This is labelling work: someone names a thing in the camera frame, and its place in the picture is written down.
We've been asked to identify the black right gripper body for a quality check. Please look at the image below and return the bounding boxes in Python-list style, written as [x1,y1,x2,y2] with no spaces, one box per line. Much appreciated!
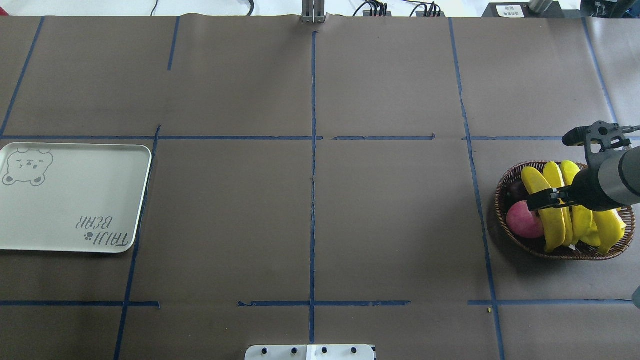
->
[562,121,632,212]

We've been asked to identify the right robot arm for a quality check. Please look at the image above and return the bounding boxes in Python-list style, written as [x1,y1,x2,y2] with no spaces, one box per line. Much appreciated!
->
[526,121,640,212]

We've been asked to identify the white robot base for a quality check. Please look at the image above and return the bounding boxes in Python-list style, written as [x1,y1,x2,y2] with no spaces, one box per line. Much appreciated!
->
[244,344,377,360]

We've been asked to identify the brown wicker basket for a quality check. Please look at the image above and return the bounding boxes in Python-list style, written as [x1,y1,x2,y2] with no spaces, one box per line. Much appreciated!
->
[489,161,637,261]

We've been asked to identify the yellow banana pale green side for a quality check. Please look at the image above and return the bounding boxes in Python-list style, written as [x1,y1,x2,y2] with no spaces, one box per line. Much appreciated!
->
[521,166,566,253]

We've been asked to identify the yellow banana curved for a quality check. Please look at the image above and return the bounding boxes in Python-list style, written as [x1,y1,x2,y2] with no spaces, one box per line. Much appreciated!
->
[559,160,601,248]

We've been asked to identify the red apple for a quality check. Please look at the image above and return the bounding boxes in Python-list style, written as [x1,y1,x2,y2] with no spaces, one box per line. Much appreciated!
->
[506,200,544,239]

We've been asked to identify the yellow pear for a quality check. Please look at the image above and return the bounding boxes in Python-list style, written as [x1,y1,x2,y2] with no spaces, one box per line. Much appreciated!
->
[592,209,626,255]

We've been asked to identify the black box with label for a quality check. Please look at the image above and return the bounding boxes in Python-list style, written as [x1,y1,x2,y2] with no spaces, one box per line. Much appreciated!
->
[481,1,582,19]

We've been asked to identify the black power strip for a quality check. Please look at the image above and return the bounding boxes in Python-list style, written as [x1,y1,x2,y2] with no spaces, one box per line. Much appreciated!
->
[350,0,446,18]

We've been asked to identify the white bear tray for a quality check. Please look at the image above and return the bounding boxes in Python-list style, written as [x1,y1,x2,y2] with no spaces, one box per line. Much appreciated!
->
[0,142,153,254]

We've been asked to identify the grey metal post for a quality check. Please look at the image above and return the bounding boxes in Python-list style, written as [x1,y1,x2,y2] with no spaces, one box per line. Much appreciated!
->
[301,0,326,24]

